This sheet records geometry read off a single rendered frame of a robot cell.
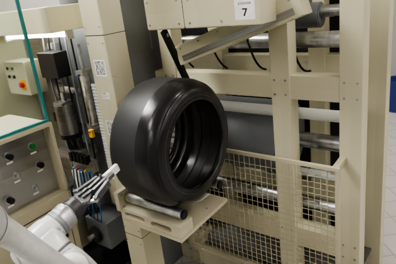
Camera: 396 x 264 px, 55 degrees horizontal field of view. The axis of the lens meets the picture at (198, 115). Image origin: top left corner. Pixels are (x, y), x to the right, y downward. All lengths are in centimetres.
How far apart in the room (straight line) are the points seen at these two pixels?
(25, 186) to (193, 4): 116
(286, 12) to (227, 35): 31
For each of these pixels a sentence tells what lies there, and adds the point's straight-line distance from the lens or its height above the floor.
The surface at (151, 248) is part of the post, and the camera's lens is 215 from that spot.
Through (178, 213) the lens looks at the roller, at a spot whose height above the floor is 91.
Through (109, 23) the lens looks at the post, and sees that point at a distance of 174.
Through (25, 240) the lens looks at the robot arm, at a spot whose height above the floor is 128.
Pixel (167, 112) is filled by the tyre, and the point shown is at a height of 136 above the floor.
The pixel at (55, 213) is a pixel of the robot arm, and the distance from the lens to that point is 133.
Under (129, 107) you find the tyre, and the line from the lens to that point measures 155.
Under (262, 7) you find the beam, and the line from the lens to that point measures 154.
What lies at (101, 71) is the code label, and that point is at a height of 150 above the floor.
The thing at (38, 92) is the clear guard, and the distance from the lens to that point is 196.
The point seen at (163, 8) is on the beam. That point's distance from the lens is 180.
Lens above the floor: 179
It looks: 18 degrees down
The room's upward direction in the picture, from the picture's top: 7 degrees counter-clockwise
